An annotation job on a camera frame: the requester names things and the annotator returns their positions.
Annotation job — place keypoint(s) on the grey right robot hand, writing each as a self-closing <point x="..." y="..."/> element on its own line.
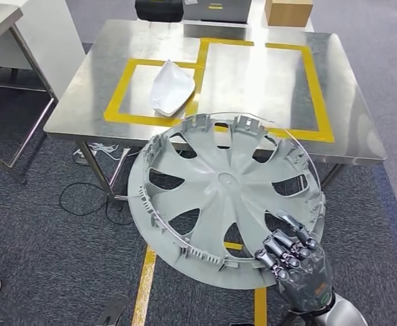
<point x="306" y="281"/>

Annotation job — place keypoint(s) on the grey plastic wheel cover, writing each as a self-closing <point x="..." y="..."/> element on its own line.
<point x="228" y="180"/>

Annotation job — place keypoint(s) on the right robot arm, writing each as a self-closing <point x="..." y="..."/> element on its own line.
<point x="344" y="312"/>

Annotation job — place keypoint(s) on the stainless steel workbench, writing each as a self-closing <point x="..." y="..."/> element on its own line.
<point x="252" y="81"/>

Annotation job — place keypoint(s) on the white plastic shell part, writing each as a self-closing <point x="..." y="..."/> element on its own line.
<point x="170" y="90"/>

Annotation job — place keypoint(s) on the large yellow tape rectangle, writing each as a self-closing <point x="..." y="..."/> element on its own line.
<point x="315" y="90"/>

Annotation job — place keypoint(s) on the yellow tape square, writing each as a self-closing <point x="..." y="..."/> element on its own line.
<point x="143" y="288"/>

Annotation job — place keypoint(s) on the dark grey robot foot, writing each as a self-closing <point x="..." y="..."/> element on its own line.
<point x="115" y="310"/>

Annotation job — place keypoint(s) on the brown cardboard box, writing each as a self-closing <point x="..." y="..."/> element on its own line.
<point x="288" y="13"/>

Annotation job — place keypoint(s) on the grey equipment case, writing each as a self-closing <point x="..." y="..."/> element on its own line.
<point x="218" y="11"/>

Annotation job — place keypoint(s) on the small yellow tape rectangle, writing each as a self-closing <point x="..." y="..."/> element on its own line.
<point x="116" y="95"/>

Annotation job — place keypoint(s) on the black carry case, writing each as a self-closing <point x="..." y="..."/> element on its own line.
<point x="159" y="10"/>

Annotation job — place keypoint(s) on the white board panel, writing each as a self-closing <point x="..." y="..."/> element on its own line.
<point x="59" y="45"/>

